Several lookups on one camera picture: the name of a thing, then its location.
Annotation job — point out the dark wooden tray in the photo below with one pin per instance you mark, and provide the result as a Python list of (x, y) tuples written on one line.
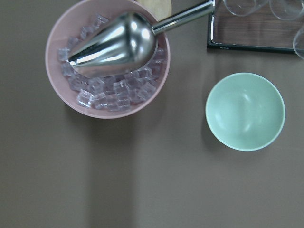
[(259, 31)]

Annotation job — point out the pink bowl with ice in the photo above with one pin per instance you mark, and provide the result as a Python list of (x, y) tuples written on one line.
[(69, 25)]

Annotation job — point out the metal ice scoop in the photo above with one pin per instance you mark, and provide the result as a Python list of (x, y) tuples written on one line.
[(128, 42)]

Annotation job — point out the mint green bowl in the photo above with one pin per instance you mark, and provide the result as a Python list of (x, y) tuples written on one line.
[(245, 112)]

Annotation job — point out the round wooden stand base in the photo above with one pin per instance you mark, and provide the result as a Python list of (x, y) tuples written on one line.
[(159, 8)]

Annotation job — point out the clear glass cup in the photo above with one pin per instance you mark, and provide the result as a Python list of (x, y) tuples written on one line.
[(298, 42)]

